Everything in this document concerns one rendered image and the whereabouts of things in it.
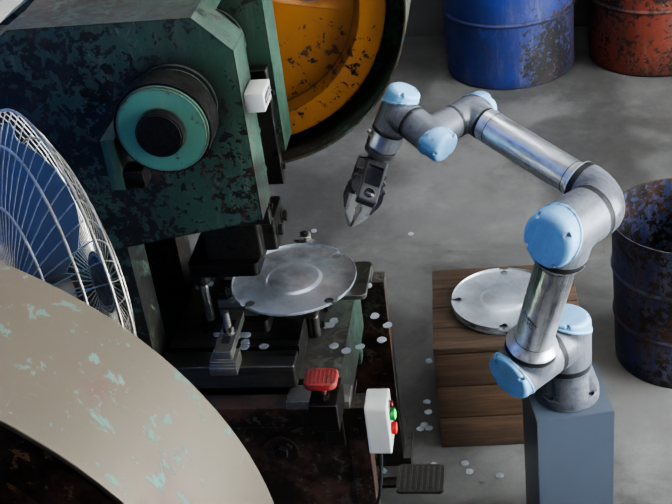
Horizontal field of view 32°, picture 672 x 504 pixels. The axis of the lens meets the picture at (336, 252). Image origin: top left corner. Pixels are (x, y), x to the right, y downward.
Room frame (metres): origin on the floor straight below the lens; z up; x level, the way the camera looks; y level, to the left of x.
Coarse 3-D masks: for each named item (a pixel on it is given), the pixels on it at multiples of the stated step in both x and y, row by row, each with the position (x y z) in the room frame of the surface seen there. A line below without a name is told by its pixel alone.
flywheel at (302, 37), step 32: (288, 0) 2.62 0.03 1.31; (320, 0) 2.60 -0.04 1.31; (352, 0) 2.59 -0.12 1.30; (384, 0) 2.54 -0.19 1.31; (288, 32) 2.62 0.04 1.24; (320, 32) 2.61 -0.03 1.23; (352, 32) 2.58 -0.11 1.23; (288, 64) 2.62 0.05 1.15; (320, 64) 2.61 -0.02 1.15; (352, 64) 2.56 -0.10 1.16; (288, 96) 2.63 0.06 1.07; (320, 96) 2.57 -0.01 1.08
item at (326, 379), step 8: (312, 368) 1.95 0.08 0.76; (320, 368) 1.94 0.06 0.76; (328, 368) 1.94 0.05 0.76; (312, 376) 1.92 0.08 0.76; (320, 376) 1.92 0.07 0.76; (328, 376) 1.91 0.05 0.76; (336, 376) 1.91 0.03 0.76; (304, 384) 1.90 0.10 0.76; (312, 384) 1.89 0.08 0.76; (320, 384) 1.89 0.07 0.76; (328, 384) 1.89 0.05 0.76; (336, 384) 1.89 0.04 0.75; (320, 392) 1.91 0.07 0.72
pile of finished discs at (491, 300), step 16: (480, 272) 2.79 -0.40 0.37; (496, 272) 2.78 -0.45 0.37; (512, 272) 2.77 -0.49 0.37; (528, 272) 2.76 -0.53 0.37; (464, 288) 2.72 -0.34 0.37; (480, 288) 2.71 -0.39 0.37; (496, 288) 2.69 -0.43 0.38; (512, 288) 2.68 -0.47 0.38; (464, 304) 2.65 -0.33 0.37; (480, 304) 2.64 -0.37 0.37; (496, 304) 2.62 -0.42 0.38; (512, 304) 2.61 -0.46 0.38; (464, 320) 2.57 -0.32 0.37; (480, 320) 2.56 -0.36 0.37; (496, 320) 2.55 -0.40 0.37; (512, 320) 2.54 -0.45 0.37
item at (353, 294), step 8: (360, 264) 2.29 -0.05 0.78; (368, 264) 2.28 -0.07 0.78; (360, 272) 2.25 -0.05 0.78; (368, 272) 2.25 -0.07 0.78; (360, 280) 2.22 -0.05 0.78; (368, 280) 2.22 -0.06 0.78; (352, 288) 2.19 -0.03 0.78; (360, 288) 2.19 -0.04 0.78; (344, 296) 2.17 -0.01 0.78; (352, 296) 2.16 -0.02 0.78; (360, 296) 2.16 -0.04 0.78; (312, 312) 2.20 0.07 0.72; (320, 312) 2.24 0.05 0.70; (312, 320) 2.20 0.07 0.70; (320, 320) 2.22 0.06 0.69; (312, 328) 2.20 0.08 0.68; (320, 328) 2.21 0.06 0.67; (312, 336) 2.21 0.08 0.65
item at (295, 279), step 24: (264, 264) 2.34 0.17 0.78; (288, 264) 2.32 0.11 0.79; (312, 264) 2.31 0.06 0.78; (336, 264) 2.30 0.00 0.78; (240, 288) 2.25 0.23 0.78; (264, 288) 2.24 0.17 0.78; (288, 288) 2.22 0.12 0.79; (312, 288) 2.21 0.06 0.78; (336, 288) 2.20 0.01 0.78; (264, 312) 2.13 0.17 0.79; (288, 312) 2.13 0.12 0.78
